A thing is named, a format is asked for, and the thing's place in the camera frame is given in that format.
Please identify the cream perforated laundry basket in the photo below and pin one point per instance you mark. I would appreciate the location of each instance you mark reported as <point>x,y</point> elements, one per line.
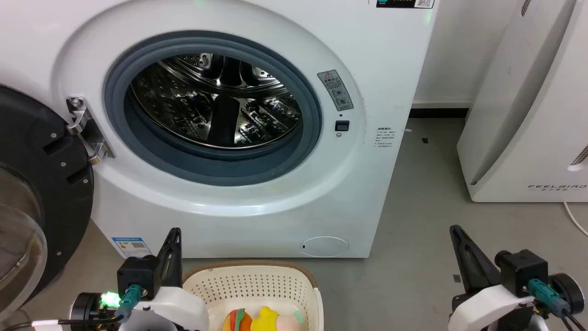
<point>257,280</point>

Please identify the black washing machine door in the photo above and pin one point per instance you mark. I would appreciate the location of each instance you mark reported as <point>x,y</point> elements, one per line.
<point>32,138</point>

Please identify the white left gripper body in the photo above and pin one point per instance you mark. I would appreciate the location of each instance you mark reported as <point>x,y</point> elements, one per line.
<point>179,305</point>

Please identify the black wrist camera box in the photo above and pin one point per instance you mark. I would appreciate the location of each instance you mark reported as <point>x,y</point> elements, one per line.
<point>523,269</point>
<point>138,273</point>

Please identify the white air purifier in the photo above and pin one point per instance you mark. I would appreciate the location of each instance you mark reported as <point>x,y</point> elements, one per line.
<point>528,115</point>

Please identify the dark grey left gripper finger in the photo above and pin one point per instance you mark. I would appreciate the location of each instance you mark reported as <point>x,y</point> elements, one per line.
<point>163,269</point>
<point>177,271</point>

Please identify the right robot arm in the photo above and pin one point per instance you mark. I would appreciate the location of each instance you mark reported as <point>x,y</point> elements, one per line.
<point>567,294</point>

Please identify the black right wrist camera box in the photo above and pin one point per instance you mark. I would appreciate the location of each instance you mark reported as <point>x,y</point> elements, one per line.
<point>523,269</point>

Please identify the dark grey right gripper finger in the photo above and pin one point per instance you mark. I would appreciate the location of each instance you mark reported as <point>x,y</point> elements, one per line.
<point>461,262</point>
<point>482,264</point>

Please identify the metal washing machine door hinge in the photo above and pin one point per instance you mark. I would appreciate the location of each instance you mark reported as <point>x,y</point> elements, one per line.
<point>87,131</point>

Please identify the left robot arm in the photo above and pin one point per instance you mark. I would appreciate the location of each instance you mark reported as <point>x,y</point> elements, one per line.
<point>87,307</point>

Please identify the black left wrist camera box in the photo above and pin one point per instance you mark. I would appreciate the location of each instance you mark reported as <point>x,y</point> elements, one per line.
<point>138,273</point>

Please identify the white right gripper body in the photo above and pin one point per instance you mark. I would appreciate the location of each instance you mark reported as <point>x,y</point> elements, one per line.
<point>487,308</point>

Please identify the white front-load washing machine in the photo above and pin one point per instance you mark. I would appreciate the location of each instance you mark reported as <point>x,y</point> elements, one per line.
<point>275,220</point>

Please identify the colourful plush toy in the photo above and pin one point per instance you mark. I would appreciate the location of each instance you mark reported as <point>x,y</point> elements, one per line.
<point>266,321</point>

